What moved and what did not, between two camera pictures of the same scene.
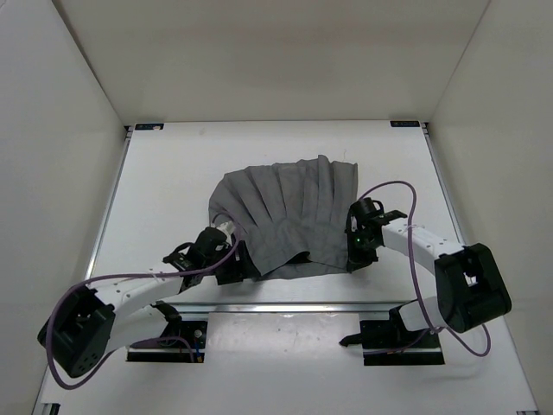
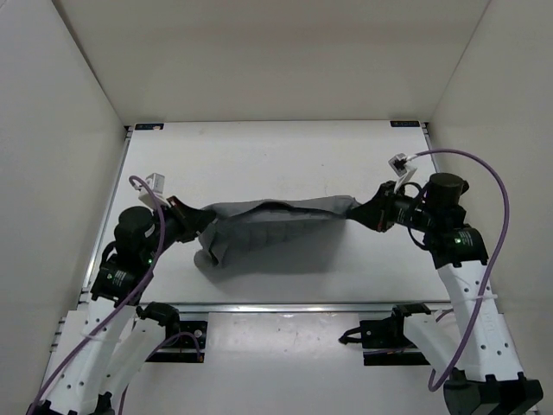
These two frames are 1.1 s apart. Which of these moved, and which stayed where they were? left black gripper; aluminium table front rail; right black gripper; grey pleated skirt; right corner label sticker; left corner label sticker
Moved: grey pleated skirt; left black gripper; right black gripper
Stayed: aluminium table front rail; left corner label sticker; right corner label sticker
